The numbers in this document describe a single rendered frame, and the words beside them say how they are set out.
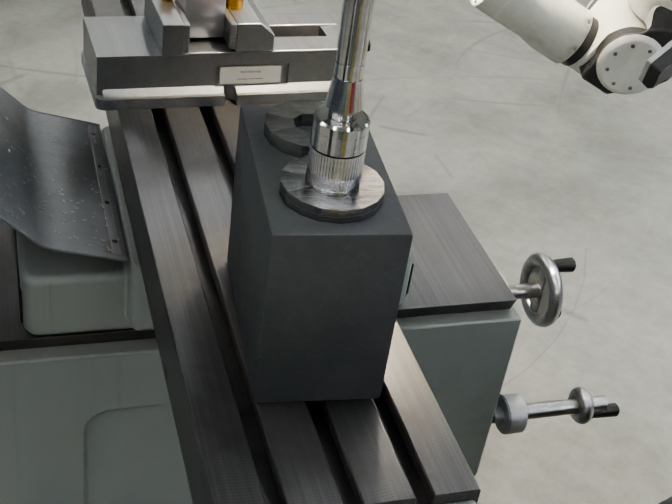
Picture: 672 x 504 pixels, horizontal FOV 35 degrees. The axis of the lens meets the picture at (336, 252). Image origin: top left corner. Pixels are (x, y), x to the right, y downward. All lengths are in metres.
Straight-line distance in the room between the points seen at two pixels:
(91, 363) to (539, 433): 1.32
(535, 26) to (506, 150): 2.20
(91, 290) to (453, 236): 0.57
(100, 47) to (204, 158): 0.21
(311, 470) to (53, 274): 0.49
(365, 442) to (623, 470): 1.53
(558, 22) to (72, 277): 0.64
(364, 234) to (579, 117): 2.95
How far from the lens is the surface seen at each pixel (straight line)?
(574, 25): 1.30
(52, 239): 1.26
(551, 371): 2.63
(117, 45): 1.42
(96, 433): 1.47
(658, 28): 1.29
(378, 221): 0.90
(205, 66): 1.42
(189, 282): 1.11
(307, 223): 0.88
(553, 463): 2.40
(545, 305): 1.70
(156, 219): 1.20
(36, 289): 1.30
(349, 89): 0.86
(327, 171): 0.89
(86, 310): 1.33
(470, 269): 1.55
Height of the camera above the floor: 1.64
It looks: 35 degrees down
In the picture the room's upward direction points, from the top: 9 degrees clockwise
